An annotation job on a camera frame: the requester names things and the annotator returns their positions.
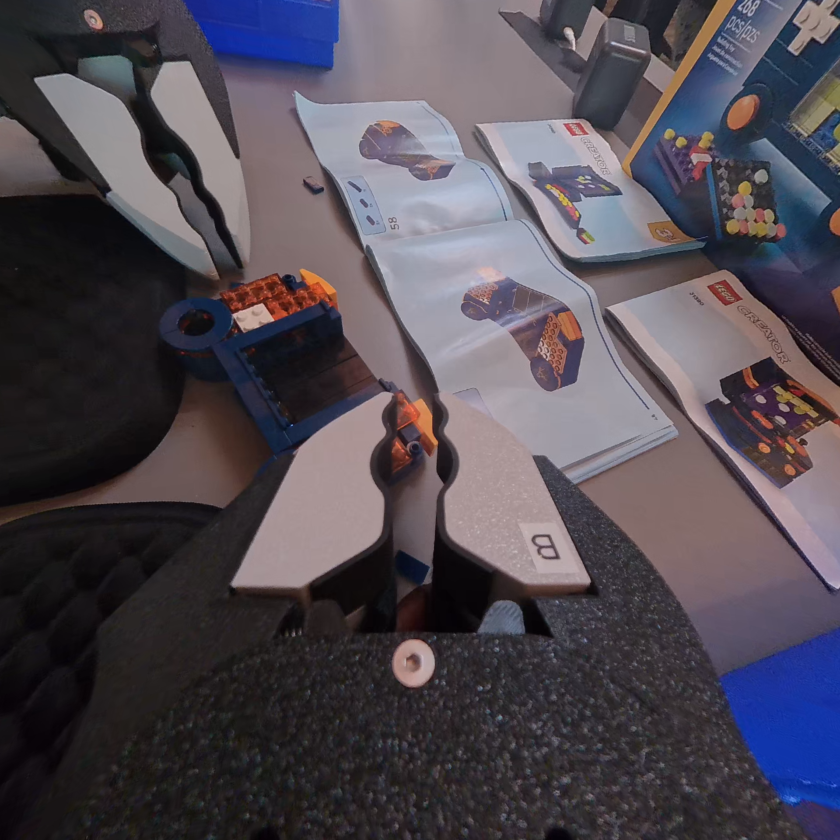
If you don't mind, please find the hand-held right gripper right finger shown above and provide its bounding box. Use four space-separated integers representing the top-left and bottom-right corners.
432 391 593 599

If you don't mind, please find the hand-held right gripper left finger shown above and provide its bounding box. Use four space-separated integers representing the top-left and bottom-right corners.
230 392 400 610

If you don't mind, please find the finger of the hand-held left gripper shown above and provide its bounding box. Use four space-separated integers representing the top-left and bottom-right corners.
33 56 221 280
150 60 252 271

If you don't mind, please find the dark blue orange brick model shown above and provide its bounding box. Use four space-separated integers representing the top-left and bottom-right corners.
159 268 439 487

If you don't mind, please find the thick instruction booklet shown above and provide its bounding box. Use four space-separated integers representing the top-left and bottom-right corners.
293 91 679 485

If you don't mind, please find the blue plastic bin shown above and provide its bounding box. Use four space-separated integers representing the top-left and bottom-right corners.
718 630 840 811
184 0 341 70

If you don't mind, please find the black wrist rest pad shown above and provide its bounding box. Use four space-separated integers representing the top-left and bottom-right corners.
0 502 221 788
0 193 188 506

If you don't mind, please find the arcade cover instruction booklet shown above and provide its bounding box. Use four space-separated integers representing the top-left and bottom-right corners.
604 269 840 592

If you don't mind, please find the computer cover instruction booklet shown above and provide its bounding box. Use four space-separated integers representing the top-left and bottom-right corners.
474 119 706 265

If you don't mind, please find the dark grey box device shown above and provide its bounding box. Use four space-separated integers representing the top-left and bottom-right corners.
572 17 652 131
539 0 595 40

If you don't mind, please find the blue yellow toy brick box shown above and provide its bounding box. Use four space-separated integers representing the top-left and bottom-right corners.
622 0 840 388

